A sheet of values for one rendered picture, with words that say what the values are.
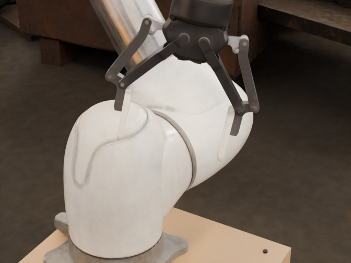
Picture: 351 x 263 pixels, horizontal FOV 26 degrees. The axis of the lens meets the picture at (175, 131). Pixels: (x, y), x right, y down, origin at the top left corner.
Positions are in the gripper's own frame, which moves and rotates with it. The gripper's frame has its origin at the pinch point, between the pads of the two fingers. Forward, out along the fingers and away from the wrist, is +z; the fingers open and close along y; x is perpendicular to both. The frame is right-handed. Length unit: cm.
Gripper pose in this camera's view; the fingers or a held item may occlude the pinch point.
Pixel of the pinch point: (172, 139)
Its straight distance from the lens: 101.0
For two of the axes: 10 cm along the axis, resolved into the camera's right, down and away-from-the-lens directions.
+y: 9.8, 2.1, 0.2
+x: 0.6, -3.5, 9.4
